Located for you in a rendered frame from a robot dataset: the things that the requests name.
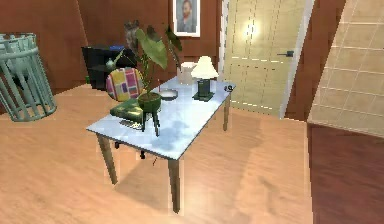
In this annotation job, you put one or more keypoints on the pale blue table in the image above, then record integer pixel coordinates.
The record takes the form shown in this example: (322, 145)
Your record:
(186, 116)

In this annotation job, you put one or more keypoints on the white bowl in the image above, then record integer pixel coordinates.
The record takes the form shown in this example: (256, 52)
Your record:
(169, 95)

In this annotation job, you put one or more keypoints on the cream shade table lamp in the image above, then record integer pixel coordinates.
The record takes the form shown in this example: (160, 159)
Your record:
(204, 76)

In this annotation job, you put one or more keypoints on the small black round object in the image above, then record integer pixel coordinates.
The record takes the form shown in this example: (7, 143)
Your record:
(228, 88)

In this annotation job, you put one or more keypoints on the green potted house plant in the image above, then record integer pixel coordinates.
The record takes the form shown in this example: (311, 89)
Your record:
(151, 66)

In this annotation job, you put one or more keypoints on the colourful patchwork office chair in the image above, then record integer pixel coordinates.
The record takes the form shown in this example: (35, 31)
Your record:
(125, 86)

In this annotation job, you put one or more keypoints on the cream panelled room door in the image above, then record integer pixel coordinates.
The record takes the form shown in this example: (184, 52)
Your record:
(263, 56)

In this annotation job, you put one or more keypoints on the framed portrait picture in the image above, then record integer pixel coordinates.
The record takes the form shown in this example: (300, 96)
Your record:
(186, 16)

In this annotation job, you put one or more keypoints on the black shelf unit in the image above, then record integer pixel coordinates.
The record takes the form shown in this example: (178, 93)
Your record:
(98, 66)

